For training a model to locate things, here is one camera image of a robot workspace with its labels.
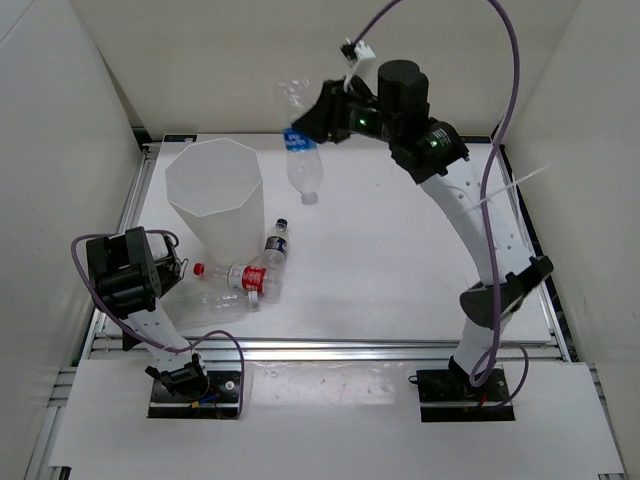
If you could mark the clear bottle blue label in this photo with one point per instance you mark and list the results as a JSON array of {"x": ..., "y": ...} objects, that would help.
[{"x": 304, "y": 167}]

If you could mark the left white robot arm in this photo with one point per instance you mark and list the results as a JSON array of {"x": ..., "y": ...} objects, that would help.
[{"x": 178, "y": 367}]

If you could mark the clear bottle red label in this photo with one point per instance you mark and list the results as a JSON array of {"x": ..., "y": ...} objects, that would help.
[{"x": 265, "y": 282}]

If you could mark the clear bottle white cap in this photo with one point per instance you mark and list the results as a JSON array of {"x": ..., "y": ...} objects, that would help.
[{"x": 194, "y": 310}]

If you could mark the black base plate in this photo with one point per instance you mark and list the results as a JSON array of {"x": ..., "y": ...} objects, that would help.
[
  {"x": 218, "y": 400},
  {"x": 443, "y": 399}
]

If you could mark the white octagonal plastic bin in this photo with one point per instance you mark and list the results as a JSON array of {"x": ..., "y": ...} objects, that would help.
[{"x": 216, "y": 187}]

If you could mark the clear bottle black cap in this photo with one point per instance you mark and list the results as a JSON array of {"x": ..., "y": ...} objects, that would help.
[{"x": 274, "y": 254}]

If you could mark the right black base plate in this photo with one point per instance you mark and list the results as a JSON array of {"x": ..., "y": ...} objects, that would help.
[{"x": 443, "y": 399}]

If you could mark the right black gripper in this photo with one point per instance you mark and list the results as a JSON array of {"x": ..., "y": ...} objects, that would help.
[{"x": 325, "y": 116}]

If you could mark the white cable connector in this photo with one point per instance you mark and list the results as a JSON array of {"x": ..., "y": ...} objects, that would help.
[{"x": 357, "y": 52}]

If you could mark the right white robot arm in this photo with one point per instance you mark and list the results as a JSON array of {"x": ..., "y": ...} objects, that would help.
[{"x": 438, "y": 162}]

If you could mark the white zip tie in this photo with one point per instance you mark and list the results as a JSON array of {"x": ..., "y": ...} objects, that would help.
[{"x": 506, "y": 188}]

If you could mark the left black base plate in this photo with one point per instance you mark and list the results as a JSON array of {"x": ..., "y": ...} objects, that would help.
[{"x": 218, "y": 400}]

